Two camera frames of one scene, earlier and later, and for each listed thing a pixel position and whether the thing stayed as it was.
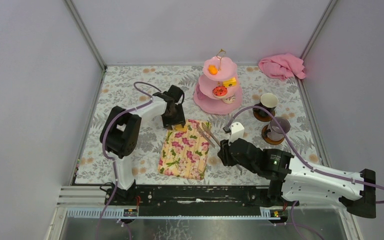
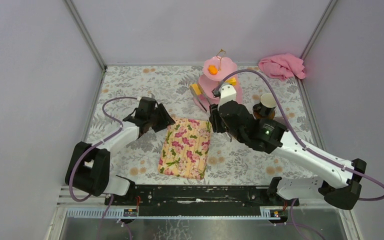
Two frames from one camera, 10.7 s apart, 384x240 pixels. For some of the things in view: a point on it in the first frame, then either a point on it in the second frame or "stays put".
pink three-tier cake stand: x=218 y=91 stays put
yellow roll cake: x=230 y=82 stays put
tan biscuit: x=179 y=127 → x=196 y=89
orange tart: x=212 y=69 stays put
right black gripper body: x=229 y=160 → x=218 y=126
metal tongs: x=238 y=167 → x=206 y=104
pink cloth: x=283 y=66 stays put
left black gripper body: x=173 y=120 → x=158 y=117
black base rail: x=191 y=201 stays put
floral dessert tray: x=184 y=154 stays put
